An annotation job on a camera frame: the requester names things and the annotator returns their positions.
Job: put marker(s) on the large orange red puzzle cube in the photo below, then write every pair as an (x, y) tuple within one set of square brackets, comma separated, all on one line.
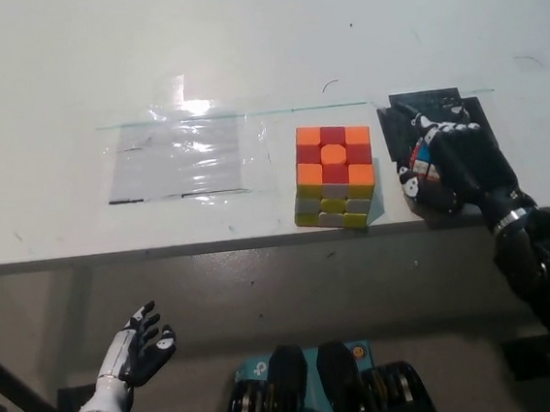
[(331, 161)]

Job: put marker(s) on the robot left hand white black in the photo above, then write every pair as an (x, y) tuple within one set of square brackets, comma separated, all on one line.
[(138, 355)]

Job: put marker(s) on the black tape patch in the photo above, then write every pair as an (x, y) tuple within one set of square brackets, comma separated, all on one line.
[(397, 131)]

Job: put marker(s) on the small multicolour studded puzzle cube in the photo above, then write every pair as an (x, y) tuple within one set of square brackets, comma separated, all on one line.
[(424, 160)]

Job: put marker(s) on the black floor plate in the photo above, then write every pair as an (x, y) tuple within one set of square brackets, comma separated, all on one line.
[(528, 359), (77, 402)]

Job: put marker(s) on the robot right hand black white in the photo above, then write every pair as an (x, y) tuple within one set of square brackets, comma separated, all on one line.
[(471, 167)]

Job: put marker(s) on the clear plastic sheet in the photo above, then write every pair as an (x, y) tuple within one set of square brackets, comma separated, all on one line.
[(175, 157)]

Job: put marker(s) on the black diagonal table leg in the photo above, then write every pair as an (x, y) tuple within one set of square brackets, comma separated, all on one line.
[(15, 387)]

